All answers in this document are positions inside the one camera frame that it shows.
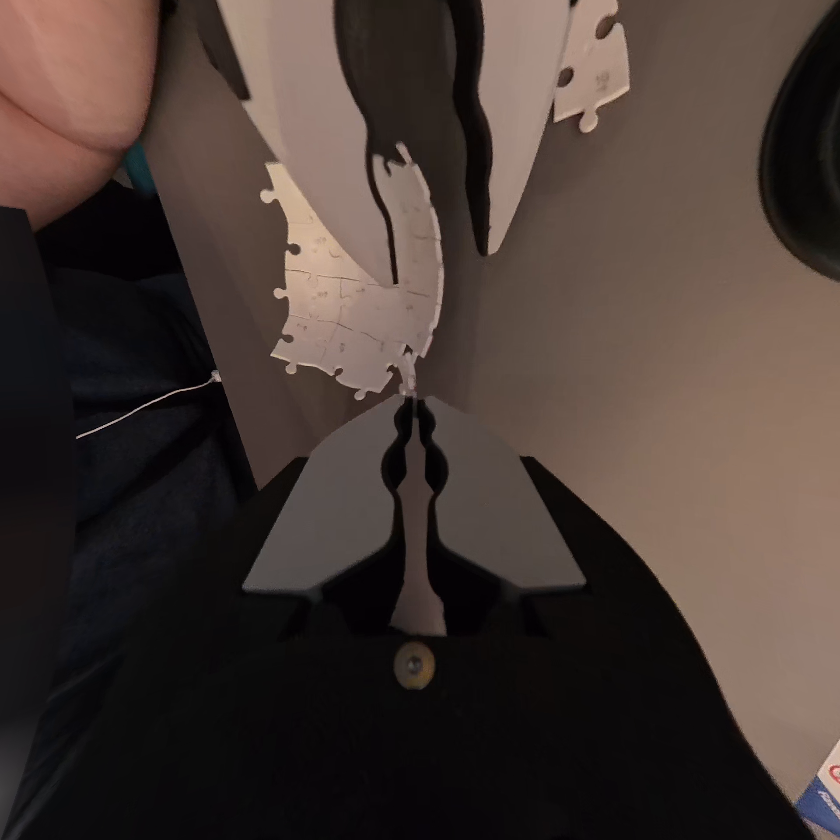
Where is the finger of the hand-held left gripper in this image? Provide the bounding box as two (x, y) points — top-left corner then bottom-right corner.
(214, 0), (410, 286)
(444, 0), (580, 258)

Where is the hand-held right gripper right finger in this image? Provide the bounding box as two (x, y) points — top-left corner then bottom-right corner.
(420, 394), (590, 602)

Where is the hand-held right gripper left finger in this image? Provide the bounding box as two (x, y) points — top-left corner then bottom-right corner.
(242, 397), (412, 602)

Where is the assembled white puzzle section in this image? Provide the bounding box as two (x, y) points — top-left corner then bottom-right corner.
(259, 145), (446, 400)

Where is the person's left forearm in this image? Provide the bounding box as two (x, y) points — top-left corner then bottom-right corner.
(0, 0), (165, 232)

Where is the scattered loose puzzle pieces group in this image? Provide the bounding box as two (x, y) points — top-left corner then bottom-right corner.
(552, 0), (631, 136)

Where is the black round ball stand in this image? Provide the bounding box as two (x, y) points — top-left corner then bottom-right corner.
(758, 14), (840, 284)

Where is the white instruction leaflet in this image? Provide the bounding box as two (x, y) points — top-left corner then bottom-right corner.
(792, 739), (840, 840)

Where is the white drawstring cord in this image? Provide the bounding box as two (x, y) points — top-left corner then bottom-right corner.
(75, 371), (225, 441)

